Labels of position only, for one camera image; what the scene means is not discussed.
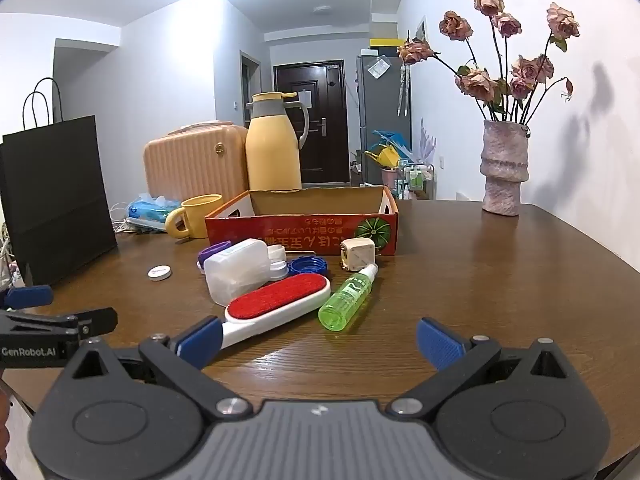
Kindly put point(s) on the dried pink roses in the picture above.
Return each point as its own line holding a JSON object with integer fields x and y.
{"x": 479, "y": 82}

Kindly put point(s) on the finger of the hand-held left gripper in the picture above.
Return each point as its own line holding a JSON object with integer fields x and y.
{"x": 27, "y": 296}
{"x": 95, "y": 320}

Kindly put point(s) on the grey interior door frame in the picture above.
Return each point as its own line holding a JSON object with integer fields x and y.
{"x": 250, "y": 85}

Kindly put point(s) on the blue bottle cap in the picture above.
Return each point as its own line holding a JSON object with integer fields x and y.
{"x": 306, "y": 264}

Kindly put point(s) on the round ceiling light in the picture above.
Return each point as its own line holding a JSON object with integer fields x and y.
{"x": 323, "y": 10}

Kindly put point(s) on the cream cube bottle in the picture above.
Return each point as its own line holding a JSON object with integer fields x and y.
{"x": 360, "y": 257}

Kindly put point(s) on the blue tissue pack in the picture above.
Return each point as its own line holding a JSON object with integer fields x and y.
{"x": 147, "y": 212}

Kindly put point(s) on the pink textured vase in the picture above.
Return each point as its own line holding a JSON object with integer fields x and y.
{"x": 505, "y": 170}

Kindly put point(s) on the metal storage cart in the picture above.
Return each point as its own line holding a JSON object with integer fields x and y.
{"x": 415, "y": 180}

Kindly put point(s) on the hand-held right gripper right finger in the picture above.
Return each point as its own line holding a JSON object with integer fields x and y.
{"x": 440, "y": 345}

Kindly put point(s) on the red white lint brush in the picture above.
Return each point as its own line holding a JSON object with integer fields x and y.
{"x": 280, "y": 297}

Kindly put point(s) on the yellow thermos jug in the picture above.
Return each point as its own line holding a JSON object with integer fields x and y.
{"x": 272, "y": 155}

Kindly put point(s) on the grey refrigerator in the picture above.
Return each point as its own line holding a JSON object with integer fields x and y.
{"x": 380, "y": 105}

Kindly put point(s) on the dark brown entrance door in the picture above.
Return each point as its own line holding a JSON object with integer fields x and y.
{"x": 325, "y": 105}

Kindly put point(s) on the translucent white plastic box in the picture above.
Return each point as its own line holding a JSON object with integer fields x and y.
{"x": 235, "y": 272}

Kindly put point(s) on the purple lid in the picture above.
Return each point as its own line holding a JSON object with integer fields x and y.
{"x": 212, "y": 251}

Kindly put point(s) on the red cardboard box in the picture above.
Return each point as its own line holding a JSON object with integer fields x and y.
{"x": 300, "y": 225}

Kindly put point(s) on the pink ribbed hard case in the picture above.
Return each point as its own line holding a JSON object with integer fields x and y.
{"x": 190, "y": 170}

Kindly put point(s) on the small white round tin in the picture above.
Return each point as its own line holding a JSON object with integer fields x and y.
{"x": 159, "y": 272}

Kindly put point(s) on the yellow black box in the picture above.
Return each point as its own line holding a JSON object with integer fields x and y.
{"x": 387, "y": 42}

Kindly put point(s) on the clear plastic packet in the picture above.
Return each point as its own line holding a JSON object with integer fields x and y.
{"x": 378, "y": 67}

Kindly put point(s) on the black paper bag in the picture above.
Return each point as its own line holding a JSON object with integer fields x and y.
{"x": 55, "y": 200}

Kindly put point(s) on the white paper notice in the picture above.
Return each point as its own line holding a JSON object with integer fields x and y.
{"x": 306, "y": 99}

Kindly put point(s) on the green spray bottle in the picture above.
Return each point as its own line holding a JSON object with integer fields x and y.
{"x": 342, "y": 305}

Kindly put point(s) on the hanging folded umbrella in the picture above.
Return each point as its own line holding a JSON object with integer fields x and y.
{"x": 403, "y": 90}

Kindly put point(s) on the purple wall sticker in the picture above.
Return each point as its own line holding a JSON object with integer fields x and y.
{"x": 428, "y": 140}

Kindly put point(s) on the yellow mug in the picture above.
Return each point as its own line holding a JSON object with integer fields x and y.
{"x": 200, "y": 220}

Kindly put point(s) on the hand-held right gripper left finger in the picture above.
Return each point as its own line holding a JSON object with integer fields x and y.
{"x": 200, "y": 338}

